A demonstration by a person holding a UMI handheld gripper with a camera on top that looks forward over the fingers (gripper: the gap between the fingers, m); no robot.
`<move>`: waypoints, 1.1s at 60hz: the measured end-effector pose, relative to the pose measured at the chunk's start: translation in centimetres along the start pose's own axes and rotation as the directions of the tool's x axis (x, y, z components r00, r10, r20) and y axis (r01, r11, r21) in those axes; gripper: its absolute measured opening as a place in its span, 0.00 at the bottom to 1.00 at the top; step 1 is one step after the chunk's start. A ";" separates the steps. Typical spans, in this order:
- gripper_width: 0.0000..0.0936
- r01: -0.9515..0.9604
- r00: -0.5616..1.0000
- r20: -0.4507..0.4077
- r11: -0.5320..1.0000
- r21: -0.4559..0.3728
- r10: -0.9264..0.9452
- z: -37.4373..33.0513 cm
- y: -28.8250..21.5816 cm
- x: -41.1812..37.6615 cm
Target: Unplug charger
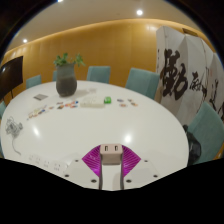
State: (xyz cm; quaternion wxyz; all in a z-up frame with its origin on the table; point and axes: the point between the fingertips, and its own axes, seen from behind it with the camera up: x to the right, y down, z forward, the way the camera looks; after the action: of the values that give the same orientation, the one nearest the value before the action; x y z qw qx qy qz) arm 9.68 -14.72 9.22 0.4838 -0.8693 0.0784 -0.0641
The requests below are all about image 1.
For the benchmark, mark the flat white box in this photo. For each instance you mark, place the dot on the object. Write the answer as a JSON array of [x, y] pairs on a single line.
[[91, 102]]

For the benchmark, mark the white calligraphy folding screen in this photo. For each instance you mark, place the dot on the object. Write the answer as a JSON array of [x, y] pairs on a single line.
[[186, 66]]

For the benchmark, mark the black wall-mounted screen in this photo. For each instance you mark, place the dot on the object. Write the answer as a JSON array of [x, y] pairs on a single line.
[[10, 76]]

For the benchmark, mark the small pink-beige charger block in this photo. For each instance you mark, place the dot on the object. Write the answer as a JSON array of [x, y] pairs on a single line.
[[111, 155]]

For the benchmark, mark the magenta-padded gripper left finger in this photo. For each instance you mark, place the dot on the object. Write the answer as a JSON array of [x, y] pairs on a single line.
[[90, 165]]

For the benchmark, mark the green plant in grey pot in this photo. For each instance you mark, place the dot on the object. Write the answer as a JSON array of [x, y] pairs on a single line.
[[66, 83]]

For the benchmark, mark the group of round ceiling lights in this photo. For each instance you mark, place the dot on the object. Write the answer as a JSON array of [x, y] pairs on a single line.
[[139, 12]]

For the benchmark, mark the white power strip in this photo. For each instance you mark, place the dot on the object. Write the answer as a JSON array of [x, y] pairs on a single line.
[[46, 163]]

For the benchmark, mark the black bag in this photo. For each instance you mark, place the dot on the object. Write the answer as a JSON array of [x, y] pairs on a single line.
[[193, 146]]

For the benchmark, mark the small green block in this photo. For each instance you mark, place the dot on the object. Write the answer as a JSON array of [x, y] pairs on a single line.
[[107, 99]]

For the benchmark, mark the flat grey card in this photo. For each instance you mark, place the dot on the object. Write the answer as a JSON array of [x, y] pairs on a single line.
[[40, 97]]

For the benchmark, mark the colourful small card cluster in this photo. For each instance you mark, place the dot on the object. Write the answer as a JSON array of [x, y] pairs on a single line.
[[68, 105], [38, 112], [123, 104]]

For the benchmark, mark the group of teal chairs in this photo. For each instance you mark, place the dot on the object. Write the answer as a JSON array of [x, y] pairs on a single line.
[[143, 81]]

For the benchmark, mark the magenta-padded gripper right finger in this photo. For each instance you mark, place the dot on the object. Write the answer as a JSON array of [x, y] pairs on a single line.
[[131, 165]]

